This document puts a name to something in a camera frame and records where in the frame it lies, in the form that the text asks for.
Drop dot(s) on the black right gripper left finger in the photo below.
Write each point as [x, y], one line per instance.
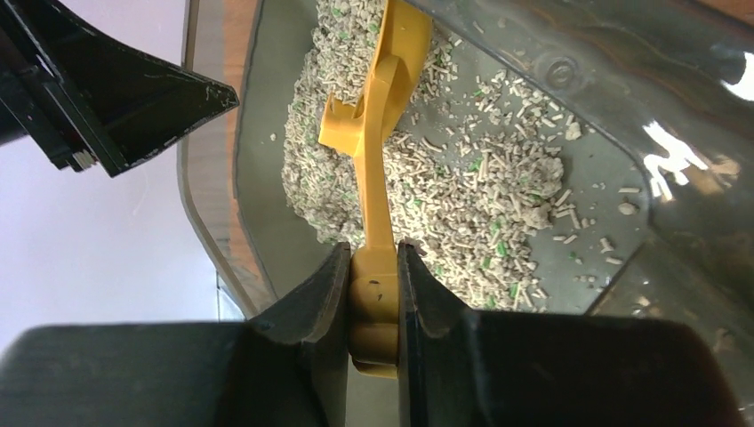
[287, 366]

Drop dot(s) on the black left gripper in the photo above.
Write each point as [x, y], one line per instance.
[88, 99]

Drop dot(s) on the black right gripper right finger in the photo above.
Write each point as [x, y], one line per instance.
[458, 366]

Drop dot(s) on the yellow litter scoop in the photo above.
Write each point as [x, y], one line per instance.
[360, 131]

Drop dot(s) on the grey transparent litter box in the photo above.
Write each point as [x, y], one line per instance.
[591, 157]

